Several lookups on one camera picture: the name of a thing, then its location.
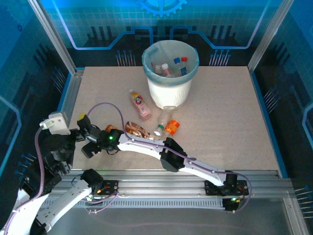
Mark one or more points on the orange label bottle yellow cap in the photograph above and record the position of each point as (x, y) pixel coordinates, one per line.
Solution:
(173, 126)

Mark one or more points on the white ribbed bin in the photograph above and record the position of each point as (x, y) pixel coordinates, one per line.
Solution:
(168, 93)

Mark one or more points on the orange juice bottle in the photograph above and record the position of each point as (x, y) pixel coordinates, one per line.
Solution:
(110, 127)

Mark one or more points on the aluminium side rail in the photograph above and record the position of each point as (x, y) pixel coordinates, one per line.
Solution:
(72, 90)

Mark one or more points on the brown label drink bottle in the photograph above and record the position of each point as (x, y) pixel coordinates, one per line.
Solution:
(135, 129)

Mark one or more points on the wide aluminium base rail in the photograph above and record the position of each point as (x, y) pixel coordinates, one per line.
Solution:
(159, 181)

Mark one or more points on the aluminium frame post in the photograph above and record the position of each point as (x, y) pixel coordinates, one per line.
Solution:
(56, 41)
(271, 31)

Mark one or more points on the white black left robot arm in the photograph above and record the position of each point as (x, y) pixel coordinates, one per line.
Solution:
(68, 198)

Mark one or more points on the black controller box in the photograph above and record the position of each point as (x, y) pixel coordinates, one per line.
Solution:
(231, 205)

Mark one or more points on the clear bottle green neck band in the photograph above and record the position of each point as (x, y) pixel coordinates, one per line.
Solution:
(163, 117)

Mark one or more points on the blue bin liner bag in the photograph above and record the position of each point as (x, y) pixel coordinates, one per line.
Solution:
(156, 78)

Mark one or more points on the pink drink bottle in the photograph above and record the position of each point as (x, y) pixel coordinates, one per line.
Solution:
(141, 107)

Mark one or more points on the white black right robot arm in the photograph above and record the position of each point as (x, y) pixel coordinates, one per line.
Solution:
(141, 147)

